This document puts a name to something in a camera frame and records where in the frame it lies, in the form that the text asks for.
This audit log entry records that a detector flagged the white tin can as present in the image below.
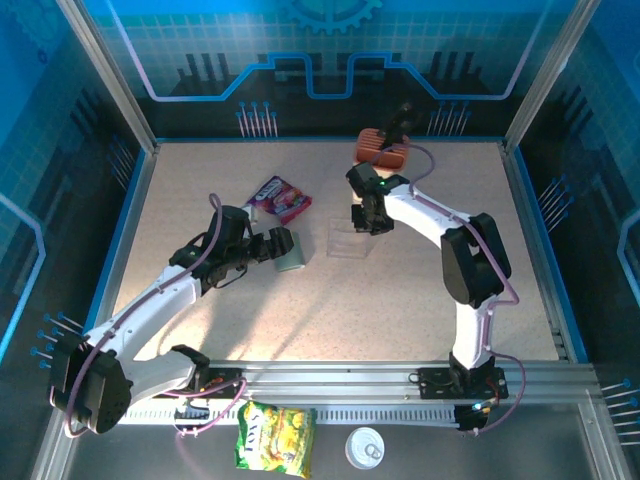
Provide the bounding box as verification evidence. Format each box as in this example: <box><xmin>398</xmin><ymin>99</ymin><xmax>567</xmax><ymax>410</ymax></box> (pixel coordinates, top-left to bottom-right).
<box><xmin>344</xmin><ymin>427</ymin><xmax>386</xmax><ymax>470</ymax></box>

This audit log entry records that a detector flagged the black handled knife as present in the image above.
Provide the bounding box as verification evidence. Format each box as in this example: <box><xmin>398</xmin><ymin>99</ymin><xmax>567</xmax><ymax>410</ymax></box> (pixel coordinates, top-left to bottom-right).
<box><xmin>379</xmin><ymin>102</ymin><xmax>415</xmax><ymax>151</ymax></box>
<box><xmin>392</xmin><ymin>112</ymin><xmax>425</xmax><ymax>151</ymax></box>

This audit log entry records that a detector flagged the aluminium frame post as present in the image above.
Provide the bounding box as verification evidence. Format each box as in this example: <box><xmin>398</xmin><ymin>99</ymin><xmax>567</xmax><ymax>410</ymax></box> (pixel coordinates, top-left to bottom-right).
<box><xmin>579</xmin><ymin>394</ymin><xmax>632</xmax><ymax>480</ymax></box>
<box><xmin>502</xmin><ymin>0</ymin><xmax>601</xmax><ymax>151</ymax></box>
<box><xmin>29</xmin><ymin>394</ymin><xmax>81</xmax><ymax>480</ymax></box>
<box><xmin>54</xmin><ymin>0</ymin><xmax>160</xmax><ymax>154</ymax></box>

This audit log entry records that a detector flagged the grey metal shelf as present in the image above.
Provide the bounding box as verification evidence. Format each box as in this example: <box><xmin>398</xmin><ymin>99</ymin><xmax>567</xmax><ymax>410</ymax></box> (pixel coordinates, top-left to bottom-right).
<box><xmin>62</xmin><ymin>422</ymin><xmax>601</xmax><ymax>480</ymax></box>

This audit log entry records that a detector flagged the red battery pack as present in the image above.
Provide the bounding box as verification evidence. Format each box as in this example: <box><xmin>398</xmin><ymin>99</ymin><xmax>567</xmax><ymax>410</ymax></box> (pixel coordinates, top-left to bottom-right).
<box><xmin>326</xmin><ymin>215</ymin><xmax>375</xmax><ymax>260</ymax></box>

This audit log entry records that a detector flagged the blue table edge rail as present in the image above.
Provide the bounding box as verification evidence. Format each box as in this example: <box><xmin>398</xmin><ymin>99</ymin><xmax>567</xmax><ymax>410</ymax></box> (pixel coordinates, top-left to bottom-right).
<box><xmin>154</xmin><ymin>136</ymin><xmax>506</xmax><ymax>147</ymax></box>

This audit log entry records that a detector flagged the black connector box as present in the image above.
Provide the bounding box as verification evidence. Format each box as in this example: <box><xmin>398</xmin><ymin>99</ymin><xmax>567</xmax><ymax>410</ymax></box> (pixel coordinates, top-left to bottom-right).
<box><xmin>172</xmin><ymin>399</ymin><xmax>211</xmax><ymax>439</ymax></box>
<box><xmin>455</xmin><ymin>402</ymin><xmax>494</xmax><ymax>435</ymax></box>

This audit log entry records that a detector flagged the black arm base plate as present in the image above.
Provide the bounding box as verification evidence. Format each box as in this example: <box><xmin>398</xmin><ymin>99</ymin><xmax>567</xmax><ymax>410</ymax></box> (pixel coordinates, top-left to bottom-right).
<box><xmin>152</xmin><ymin>367</ymin><xmax>246</xmax><ymax>400</ymax></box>
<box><xmin>417</xmin><ymin>367</ymin><xmax>510</xmax><ymax>400</ymax></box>

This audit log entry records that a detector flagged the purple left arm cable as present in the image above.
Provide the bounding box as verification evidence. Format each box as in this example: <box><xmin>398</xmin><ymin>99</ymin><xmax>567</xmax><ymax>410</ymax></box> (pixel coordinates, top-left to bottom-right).
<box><xmin>49</xmin><ymin>192</ymin><xmax>250</xmax><ymax>441</ymax></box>

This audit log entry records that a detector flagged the yellow green snack bag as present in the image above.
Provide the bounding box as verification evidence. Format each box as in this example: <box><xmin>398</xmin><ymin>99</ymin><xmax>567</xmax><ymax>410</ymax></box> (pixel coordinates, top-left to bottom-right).
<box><xmin>234</xmin><ymin>399</ymin><xmax>318</xmax><ymax>480</ymax></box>

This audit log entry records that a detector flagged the cream orange knife block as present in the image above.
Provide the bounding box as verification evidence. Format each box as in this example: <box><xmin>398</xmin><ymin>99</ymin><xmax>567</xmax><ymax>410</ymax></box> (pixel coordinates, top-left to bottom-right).
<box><xmin>351</xmin><ymin>127</ymin><xmax>412</xmax><ymax>207</ymax></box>

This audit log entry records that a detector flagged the purple candy bag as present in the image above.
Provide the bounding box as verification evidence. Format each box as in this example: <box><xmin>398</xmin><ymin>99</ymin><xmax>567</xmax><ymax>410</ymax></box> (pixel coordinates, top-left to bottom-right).
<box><xmin>244</xmin><ymin>174</ymin><xmax>314</xmax><ymax>227</ymax></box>

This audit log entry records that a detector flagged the aluminium table side rail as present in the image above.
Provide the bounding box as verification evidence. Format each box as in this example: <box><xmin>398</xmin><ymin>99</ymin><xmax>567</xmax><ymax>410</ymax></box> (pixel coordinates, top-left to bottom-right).
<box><xmin>501</xmin><ymin>141</ymin><xmax>590</xmax><ymax>364</ymax></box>
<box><xmin>74</xmin><ymin>141</ymin><xmax>161</xmax><ymax>364</ymax></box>

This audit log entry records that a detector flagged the aluminium mounting rail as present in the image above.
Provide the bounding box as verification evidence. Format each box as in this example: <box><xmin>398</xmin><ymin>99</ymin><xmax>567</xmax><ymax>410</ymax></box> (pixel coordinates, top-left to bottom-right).
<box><xmin>62</xmin><ymin>359</ymin><xmax>601</xmax><ymax>401</ymax></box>

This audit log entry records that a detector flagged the white slotted cable duct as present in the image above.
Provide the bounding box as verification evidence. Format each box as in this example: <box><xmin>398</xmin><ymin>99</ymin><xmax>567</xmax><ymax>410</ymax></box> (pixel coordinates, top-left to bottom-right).
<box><xmin>78</xmin><ymin>403</ymin><xmax>461</xmax><ymax>427</ymax></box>

